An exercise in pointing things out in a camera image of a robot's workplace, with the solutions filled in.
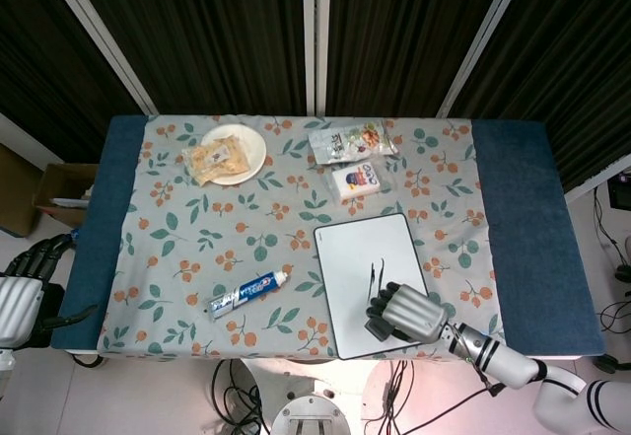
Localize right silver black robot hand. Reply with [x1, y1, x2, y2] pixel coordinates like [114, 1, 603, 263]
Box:
[363, 281, 453, 345]

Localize wrapped white sponge pack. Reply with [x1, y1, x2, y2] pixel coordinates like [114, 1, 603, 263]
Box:
[327, 161, 398, 204]

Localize white frame post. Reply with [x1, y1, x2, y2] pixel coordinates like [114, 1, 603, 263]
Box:
[38, 0, 159, 115]
[303, 0, 330, 115]
[438, 0, 533, 118]

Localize small open cardboard box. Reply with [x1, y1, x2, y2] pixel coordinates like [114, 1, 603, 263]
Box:
[32, 162, 99, 229]

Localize large brown cardboard box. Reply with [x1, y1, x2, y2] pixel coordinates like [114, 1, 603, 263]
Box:
[0, 142, 44, 237]

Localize round silver robot base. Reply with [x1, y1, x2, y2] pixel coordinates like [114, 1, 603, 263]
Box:
[270, 395, 349, 435]

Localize red black cable bundle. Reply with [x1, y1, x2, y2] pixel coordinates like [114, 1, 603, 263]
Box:
[363, 358, 504, 435]

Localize dark grey whiteboard eraser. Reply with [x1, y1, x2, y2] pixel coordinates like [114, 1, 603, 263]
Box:
[363, 317, 396, 342]

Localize white dry-erase board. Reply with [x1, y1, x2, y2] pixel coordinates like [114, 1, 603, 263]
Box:
[313, 212, 430, 361]

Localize black cables beside table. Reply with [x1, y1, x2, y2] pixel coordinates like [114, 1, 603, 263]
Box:
[591, 182, 631, 335]

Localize blue table cover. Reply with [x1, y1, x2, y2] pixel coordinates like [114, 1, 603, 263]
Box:
[50, 114, 606, 357]

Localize dark pleated curtain panel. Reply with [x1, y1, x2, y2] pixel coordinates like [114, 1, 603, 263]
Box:
[0, 0, 144, 165]
[324, 0, 514, 118]
[451, 0, 631, 194]
[66, 0, 310, 115]

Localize floral fruit print tablecloth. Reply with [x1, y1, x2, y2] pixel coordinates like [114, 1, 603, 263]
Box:
[98, 113, 507, 360]

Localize clear bag of crackers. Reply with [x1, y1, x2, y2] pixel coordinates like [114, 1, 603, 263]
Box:
[182, 139, 250, 185]

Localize mixed nuts snack bag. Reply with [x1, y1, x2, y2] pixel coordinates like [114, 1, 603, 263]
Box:
[308, 119, 398, 165]

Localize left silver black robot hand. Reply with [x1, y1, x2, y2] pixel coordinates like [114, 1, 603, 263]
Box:
[0, 234, 99, 350]

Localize black floor cable bundle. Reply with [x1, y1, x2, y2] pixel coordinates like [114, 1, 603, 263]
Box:
[199, 359, 270, 435]

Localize black electronic box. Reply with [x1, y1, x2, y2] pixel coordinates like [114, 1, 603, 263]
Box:
[608, 173, 631, 210]

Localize blue white toothpaste tube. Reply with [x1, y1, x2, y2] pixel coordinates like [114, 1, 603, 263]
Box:
[205, 270, 293, 325]

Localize white round plate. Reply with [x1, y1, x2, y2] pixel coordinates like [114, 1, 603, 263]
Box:
[200, 124, 268, 185]

